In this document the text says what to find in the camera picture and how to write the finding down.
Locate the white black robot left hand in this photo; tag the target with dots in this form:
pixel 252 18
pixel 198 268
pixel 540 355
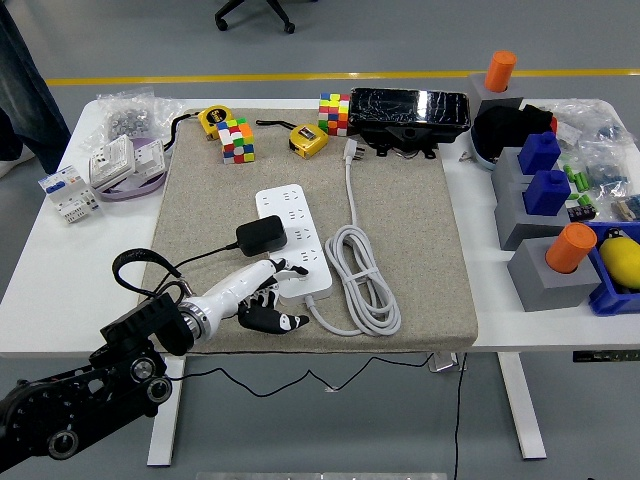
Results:
pixel 235 290

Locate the black power adapter plug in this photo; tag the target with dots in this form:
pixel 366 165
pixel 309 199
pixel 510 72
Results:
pixel 260 235

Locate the white power strip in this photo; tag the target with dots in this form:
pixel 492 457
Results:
pixel 280 200

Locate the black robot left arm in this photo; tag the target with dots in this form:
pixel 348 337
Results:
pixel 100 385

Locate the white table leg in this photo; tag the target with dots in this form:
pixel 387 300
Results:
pixel 522 400
pixel 165 415

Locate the colourful puzzle cube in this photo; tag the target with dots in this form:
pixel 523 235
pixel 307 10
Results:
pixel 332 115
pixel 237 142

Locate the purple tape roll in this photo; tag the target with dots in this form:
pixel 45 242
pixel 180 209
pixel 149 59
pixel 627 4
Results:
pixel 120 192

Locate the yellow tape measure square label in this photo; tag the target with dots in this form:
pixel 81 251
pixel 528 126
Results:
pixel 307 140

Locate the yellow tape measure round label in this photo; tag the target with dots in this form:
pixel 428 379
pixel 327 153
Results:
pixel 212 117

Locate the grey-brown fabric mat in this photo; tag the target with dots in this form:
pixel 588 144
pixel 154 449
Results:
pixel 400 200

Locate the clear bag of metal nuts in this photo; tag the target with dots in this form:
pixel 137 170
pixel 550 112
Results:
pixel 125 120

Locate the white blue circuit breaker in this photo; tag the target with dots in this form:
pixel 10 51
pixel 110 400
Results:
pixel 60 187

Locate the black cracked-screen device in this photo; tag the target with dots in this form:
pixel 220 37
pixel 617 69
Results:
pixel 400 107

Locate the black office chair base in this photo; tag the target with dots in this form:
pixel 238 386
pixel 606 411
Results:
pixel 289 27

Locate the white blue bowl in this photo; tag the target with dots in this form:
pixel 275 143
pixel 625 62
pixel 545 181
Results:
pixel 482 157

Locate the person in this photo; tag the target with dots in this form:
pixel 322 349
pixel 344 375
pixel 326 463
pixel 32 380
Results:
pixel 25 100

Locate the grey block with hole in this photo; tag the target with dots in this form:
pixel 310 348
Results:
pixel 505 170
pixel 540 285
pixel 515 220
pixel 477 95

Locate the black cloth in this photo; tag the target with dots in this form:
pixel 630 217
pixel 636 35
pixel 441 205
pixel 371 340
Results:
pixel 500 127

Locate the blue plastic block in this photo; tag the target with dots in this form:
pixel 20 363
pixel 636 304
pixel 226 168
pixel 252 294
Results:
pixel 539 152
pixel 547 195

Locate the orange plastic cylinder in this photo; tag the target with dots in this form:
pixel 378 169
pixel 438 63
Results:
pixel 500 72
pixel 570 247

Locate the green plastic cylinder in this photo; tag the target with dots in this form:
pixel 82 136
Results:
pixel 575 197
pixel 581 181
pixel 568 171

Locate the black purple electronic module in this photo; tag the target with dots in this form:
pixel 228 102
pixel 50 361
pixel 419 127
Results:
pixel 582 212

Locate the black table control panel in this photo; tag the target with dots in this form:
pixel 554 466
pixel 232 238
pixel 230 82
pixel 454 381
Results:
pixel 605 356

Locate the blue plastic bin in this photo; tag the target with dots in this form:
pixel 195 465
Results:
pixel 612 302

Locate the yellow lemon-shaped toy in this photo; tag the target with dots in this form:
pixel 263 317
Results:
pixel 622 260

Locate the clear bag of small parts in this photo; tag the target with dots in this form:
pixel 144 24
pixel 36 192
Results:
pixel 585 120
pixel 627 207

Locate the clear bag of blue parts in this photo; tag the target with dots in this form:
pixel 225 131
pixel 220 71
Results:
pixel 607 172

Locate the white packaged switch panel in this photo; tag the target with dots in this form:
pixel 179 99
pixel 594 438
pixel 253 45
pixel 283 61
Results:
pixel 150 155

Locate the white wall socket box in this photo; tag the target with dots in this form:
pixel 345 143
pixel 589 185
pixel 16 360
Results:
pixel 112 160

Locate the metal bracket under table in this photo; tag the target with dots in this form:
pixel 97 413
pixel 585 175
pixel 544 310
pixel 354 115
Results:
pixel 442 364

